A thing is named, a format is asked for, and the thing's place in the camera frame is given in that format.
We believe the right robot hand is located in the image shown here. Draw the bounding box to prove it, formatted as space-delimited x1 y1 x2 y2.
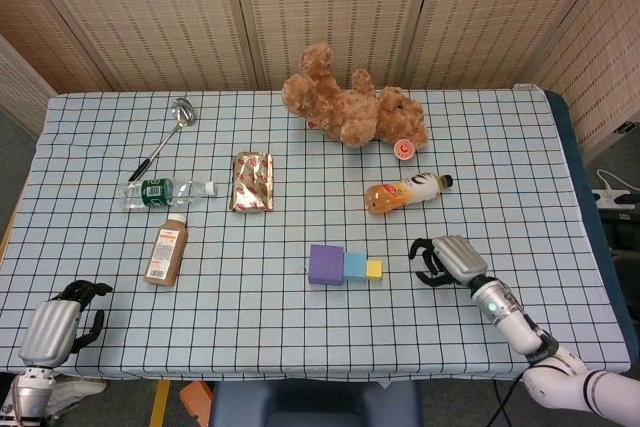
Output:
408 234 490 289

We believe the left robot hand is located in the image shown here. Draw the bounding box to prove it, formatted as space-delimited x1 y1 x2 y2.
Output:
18 279 114 367

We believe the light blue foam cube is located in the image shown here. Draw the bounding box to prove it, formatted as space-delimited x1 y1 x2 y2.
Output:
342 252 370 282

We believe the purple foam cube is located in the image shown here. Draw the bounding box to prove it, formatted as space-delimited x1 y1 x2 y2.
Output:
307 244 345 287

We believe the orange juice bottle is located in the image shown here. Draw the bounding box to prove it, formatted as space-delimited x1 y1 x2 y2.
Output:
363 172 454 217

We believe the brown liquid bottle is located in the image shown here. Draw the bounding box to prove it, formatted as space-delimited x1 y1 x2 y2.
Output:
143 213 190 290

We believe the orange object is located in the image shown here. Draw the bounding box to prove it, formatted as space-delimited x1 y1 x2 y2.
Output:
180 381 214 427

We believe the white power strip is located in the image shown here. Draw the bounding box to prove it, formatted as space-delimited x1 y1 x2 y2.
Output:
592 188 640 208

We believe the black box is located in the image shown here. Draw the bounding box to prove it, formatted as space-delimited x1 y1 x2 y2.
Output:
597 206 640 253

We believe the clear water bottle green label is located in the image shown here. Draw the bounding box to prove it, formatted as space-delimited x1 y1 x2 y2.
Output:
119 177 219 212

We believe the brown teddy bear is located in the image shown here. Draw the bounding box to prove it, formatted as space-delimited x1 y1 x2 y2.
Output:
281 42 431 162

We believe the light blue checkered tablecloth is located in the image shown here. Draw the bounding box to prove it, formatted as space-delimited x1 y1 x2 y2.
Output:
0 87 632 382

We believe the dark blue chair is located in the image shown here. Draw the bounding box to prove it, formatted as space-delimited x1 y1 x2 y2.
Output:
208 380 425 427

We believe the gold foil snack packet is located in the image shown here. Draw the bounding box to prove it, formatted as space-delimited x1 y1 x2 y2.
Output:
228 150 277 216

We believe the woven folding screen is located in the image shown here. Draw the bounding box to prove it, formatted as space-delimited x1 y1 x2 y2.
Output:
0 0 640 158

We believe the black cable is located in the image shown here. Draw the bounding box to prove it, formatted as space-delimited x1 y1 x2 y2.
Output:
491 374 525 427

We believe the white cable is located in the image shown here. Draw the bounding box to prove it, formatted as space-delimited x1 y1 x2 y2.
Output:
597 169 629 193

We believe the metal ladle black handle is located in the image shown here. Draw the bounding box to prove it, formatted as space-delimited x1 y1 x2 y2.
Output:
127 98 197 183

